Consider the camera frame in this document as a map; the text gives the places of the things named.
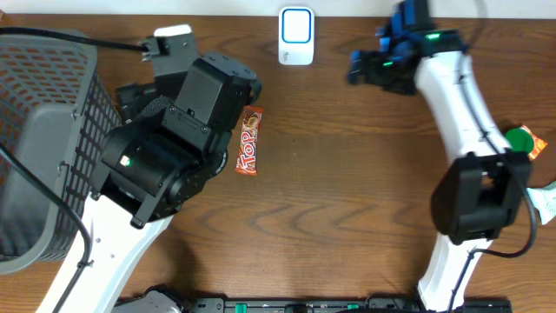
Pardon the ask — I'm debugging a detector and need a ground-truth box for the grey plastic shopping basket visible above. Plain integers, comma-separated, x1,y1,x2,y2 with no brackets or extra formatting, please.
1,35,122,274

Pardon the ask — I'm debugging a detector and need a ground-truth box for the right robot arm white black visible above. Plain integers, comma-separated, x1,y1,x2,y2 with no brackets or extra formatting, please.
347,0,533,312

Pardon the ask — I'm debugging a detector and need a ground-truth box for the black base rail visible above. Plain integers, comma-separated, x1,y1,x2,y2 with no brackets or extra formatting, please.
112,296,513,313

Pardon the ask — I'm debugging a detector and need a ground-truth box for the white jar green lid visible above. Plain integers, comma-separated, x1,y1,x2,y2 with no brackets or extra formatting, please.
505,128,534,153

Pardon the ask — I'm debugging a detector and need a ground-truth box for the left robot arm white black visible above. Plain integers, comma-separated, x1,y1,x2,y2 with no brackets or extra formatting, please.
39,25,261,312

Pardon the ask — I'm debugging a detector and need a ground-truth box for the chocolate bar wrapper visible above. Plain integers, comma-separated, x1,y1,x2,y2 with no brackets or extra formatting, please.
235,106,264,176

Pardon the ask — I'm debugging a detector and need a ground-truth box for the white barcode scanner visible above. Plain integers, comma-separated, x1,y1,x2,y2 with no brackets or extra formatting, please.
278,6,314,66

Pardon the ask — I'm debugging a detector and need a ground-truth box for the orange tissue pack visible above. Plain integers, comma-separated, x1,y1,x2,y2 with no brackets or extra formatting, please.
520,125,547,161

